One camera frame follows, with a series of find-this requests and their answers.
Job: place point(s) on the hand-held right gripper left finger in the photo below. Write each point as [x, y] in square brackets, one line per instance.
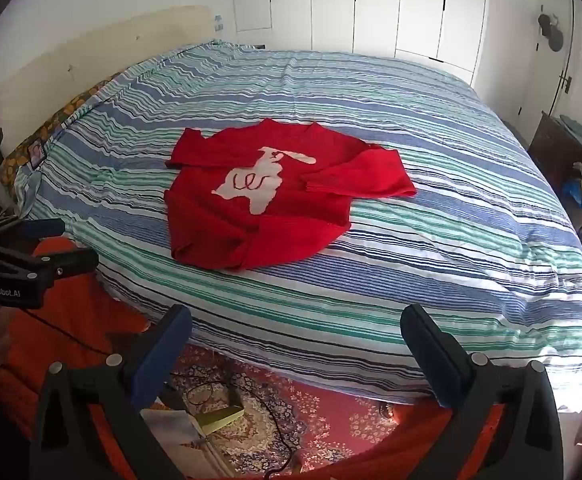
[163, 355]

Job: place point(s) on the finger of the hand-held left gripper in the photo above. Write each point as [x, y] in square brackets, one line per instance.
[68, 262]
[36, 227]

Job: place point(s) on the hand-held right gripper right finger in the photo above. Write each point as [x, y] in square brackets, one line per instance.
[436, 360]

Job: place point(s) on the red sweater with white print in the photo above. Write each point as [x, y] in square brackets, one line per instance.
[211, 220]

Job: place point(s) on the orange quilted cloth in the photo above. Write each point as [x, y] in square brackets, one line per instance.
[46, 330]

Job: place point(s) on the yellow green notebook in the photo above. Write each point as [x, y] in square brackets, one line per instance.
[218, 417]

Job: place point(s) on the yellow floral cloth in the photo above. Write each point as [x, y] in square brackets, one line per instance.
[56, 120]

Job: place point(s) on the red patterned rug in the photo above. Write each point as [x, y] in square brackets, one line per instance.
[331, 410]

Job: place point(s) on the beige headboard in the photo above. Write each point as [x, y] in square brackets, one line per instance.
[71, 70]

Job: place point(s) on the blue green striped bedsheet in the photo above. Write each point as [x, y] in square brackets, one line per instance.
[421, 160]

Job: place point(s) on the dark wooden furniture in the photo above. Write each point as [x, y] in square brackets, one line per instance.
[551, 150]

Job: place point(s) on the white door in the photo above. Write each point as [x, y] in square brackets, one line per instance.
[546, 80]

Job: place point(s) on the dark hanging object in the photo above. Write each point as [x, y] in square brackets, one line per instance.
[552, 32]

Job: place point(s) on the white wardrobe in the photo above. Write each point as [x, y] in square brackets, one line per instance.
[376, 5]

